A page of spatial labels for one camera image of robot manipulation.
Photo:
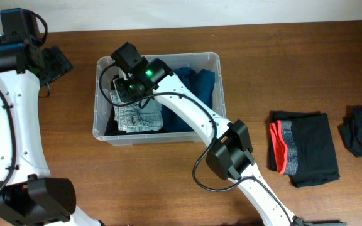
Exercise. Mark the light blue jeans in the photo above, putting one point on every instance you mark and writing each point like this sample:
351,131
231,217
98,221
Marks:
136,118

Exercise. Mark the black garment with red waistband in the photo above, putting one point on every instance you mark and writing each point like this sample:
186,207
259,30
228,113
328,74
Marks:
301,147

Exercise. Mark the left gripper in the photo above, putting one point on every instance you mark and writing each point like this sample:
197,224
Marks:
56,63

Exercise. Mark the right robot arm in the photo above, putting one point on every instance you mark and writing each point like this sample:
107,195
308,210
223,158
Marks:
229,149

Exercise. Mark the clear plastic storage container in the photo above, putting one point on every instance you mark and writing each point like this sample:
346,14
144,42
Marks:
102,108

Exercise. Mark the blue garment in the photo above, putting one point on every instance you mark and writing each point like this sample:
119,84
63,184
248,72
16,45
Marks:
201,84

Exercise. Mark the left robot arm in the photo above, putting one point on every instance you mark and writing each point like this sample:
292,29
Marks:
29,195

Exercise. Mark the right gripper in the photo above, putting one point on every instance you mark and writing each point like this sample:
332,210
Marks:
129,93

